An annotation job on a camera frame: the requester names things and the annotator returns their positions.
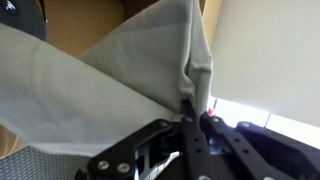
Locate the white towel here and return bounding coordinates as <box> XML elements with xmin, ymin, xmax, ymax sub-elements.
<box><xmin>0</xmin><ymin>0</ymin><xmax>215</xmax><ymax>158</ymax></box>

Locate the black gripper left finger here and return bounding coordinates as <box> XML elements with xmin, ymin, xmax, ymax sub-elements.
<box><xmin>86</xmin><ymin>98</ymin><xmax>216</xmax><ymax>180</ymax></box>

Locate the grey textured floor mat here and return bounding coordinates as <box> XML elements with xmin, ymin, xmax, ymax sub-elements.
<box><xmin>0</xmin><ymin>145</ymin><xmax>93</xmax><ymax>180</ymax></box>

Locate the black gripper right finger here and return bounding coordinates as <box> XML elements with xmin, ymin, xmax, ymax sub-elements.
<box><xmin>199</xmin><ymin>111</ymin><xmax>320</xmax><ymax>180</ymax></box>

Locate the brown leather sofa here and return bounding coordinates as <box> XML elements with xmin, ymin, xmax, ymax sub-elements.
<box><xmin>0</xmin><ymin>0</ymin><xmax>224</xmax><ymax>160</ymax></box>

